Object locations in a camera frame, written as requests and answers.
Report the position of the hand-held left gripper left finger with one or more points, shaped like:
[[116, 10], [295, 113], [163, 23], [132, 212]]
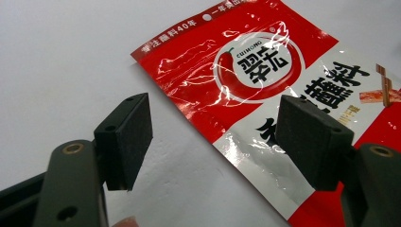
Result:
[[123, 145]]

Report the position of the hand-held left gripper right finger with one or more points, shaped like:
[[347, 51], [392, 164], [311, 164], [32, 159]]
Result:
[[315, 142]]

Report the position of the red and silver seasoning packet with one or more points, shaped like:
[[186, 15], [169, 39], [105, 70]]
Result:
[[201, 78]]

